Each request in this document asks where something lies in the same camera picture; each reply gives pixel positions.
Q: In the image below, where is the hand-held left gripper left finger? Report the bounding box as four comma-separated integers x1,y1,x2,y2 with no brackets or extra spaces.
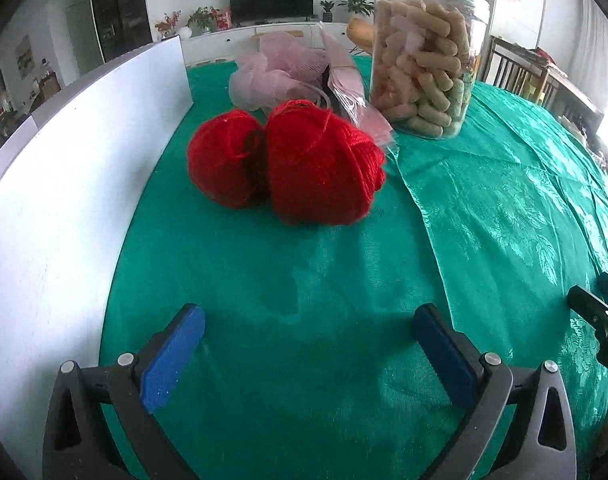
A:
43,303,207,480

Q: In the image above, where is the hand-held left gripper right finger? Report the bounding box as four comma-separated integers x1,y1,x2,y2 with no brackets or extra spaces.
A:
412,302,578,480

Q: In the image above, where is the white board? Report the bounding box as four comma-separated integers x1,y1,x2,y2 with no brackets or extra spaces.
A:
0,35,194,480

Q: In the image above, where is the large red yarn ball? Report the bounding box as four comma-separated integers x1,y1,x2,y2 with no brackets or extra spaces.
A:
264,100,387,227

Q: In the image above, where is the plain green tablecloth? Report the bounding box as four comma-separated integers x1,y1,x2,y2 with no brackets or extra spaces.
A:
99,57,485,480

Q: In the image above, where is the shiny patterned green tablecloth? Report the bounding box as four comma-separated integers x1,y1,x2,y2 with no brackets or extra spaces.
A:
351,55,608,480

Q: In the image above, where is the wooden dining table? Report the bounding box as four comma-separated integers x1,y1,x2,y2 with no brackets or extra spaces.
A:
544,60,601,117

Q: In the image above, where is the wooden chair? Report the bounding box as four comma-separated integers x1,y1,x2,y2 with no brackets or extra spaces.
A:
484,35,560,107

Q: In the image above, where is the white curtain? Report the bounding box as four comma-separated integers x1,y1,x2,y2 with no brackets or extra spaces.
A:
566,0,608,111

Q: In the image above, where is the clear plastic snack jar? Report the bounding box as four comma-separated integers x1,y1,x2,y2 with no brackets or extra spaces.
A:
368,0,491,140

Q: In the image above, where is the clear packet of pink sheets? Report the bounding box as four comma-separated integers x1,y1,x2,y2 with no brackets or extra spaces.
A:
319,22,398,149

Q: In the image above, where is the pink mesh bath sponge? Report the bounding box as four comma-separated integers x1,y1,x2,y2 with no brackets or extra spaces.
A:
229,31,335,113

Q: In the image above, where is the white television cabinet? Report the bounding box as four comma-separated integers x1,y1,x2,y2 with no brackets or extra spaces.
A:
181,19,357,69

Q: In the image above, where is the orange cylindrical object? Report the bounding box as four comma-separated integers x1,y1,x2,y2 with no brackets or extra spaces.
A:
346,17,378,56

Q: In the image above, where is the red flowering potted plant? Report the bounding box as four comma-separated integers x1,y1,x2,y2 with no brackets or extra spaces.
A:
155,10,183,42

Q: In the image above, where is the bushy green potted plant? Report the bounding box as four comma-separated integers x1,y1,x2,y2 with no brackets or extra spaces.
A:
186,6,220,37

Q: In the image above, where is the dark tall cabinet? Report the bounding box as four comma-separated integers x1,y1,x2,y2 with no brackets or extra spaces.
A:
89,0,153,63

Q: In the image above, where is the leafy green potted plant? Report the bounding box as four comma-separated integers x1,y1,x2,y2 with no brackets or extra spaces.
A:
338,0,376,18

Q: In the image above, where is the black television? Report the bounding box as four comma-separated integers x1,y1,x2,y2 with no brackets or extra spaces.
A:
228,0,315,24

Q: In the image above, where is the framed wall picture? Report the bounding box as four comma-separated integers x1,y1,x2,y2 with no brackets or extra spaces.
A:
15,35,34,79

